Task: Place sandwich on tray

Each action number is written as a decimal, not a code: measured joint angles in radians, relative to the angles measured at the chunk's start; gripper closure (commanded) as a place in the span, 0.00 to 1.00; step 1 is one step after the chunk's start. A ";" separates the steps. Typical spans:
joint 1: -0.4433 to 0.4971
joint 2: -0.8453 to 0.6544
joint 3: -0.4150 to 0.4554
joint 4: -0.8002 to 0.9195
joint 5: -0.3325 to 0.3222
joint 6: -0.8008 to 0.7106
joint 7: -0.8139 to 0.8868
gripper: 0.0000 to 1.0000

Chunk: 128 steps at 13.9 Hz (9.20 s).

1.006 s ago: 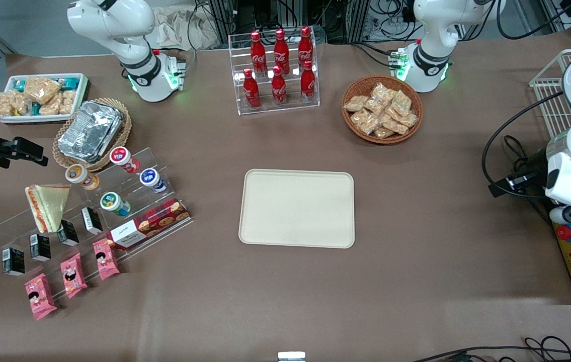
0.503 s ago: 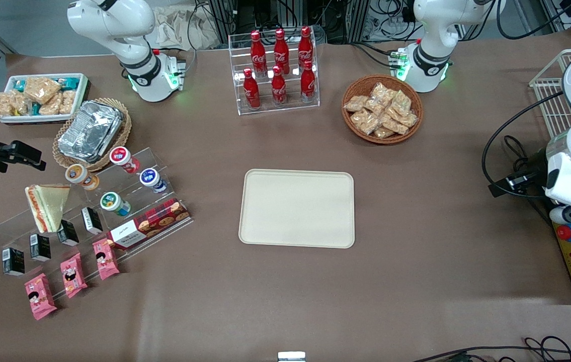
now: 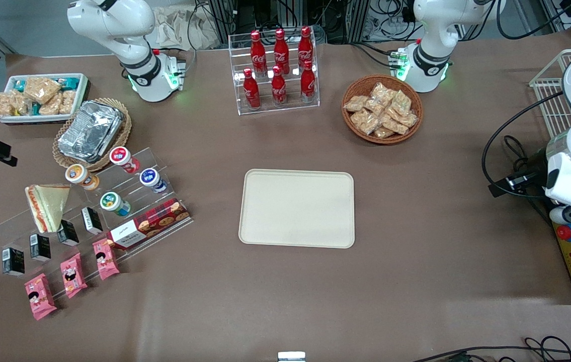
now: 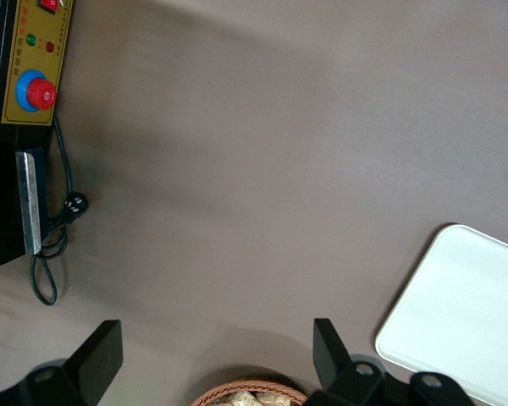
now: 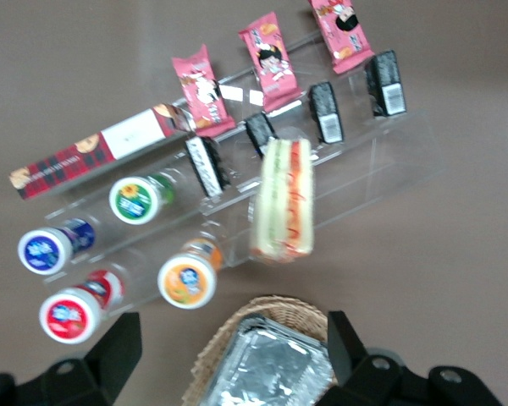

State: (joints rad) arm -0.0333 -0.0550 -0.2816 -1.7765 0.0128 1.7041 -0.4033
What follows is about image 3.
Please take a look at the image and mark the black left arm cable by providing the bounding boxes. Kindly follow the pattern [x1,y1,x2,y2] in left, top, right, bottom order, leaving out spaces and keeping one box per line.
[481,90,565,199]

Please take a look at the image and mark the clear acrylic bottle rack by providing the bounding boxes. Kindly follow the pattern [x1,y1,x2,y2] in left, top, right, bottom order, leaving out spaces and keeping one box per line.
[228,28,320,116]

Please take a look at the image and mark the white rectangular bin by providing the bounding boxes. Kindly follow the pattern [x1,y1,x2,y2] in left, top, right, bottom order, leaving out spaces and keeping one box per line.
[0,73,89,124]

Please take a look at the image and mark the blue lid yogurt cup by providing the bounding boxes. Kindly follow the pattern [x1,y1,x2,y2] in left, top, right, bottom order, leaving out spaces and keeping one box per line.
[139,168,168,194]

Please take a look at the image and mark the brown paper table cover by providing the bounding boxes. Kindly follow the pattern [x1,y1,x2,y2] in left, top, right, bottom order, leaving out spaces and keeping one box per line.
[0,28,571,362]

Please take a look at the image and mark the triangle sandwich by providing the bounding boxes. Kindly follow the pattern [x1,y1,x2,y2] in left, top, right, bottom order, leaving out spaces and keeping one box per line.
[25,184,71,233]

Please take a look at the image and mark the dark brown wicker basket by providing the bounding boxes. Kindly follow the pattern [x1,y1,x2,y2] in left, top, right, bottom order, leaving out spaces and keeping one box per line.
[342,74,424,145]

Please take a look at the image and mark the black floor cable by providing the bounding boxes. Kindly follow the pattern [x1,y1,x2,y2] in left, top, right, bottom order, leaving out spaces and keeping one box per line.
[411,336,571,362]

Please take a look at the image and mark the beige rectangular tray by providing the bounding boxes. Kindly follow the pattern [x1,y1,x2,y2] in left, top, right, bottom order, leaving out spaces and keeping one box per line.
[238,169,355,249]

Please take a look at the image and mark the small black carton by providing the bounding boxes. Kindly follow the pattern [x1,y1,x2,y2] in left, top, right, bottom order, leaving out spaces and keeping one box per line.
[30,234,52,261]
[57,220,79,246]
[81,207,104,235]
[2,247,25,276]

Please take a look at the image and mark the white wire rack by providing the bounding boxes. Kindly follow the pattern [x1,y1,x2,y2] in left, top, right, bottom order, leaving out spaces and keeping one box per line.
[529,49,571,139]

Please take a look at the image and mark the light brown wicker basket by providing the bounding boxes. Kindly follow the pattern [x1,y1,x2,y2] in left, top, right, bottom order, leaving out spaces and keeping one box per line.
[53,98,132,173]

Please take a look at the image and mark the pink snack packet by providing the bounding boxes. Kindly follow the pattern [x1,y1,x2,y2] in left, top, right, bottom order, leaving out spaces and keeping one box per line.
[24,273,57,321]
[60,252,88,299]
[92,238,120,281]

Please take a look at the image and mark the green lid yogurt cup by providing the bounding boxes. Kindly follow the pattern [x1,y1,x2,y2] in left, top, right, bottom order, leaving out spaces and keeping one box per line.
[100,192,131,217]

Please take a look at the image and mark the red lid yogurt cup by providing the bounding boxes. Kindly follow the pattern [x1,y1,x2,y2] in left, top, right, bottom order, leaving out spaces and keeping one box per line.
[109,146,141,174]

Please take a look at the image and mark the orange lid yogurt cup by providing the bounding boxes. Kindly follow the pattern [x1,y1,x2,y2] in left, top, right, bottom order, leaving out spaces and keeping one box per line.
[65,164,100,191]

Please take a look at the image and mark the beige cloth bag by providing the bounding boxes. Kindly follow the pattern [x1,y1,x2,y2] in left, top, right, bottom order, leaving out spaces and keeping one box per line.
[152,6,228,51]

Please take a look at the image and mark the red cola bottle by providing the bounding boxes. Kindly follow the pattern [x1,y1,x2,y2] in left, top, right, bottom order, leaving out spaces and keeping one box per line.
[250,30,267,77]
[271,65,287,106]
[243,68,261,110]
[300,60,316,104]
[274,28,290,75]
[298,26,314,71]

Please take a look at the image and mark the aluminium frame rack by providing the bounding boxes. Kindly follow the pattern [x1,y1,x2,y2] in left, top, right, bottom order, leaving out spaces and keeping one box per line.
[208,0,369,45]

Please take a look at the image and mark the clear acrylic stepped stand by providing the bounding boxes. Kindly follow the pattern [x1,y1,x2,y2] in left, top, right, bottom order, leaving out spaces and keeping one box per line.
[0,146,194,292]

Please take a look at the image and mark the black connector block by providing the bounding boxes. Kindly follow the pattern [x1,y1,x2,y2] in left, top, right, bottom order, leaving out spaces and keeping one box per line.
[489,170,543,198]

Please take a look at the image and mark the red plaid cookie box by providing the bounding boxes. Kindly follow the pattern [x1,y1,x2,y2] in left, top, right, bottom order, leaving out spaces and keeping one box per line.
[107,198,191,250]

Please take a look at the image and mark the aluminium foil container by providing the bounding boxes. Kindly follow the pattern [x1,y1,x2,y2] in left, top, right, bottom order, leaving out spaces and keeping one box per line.
[58,101,125,162]

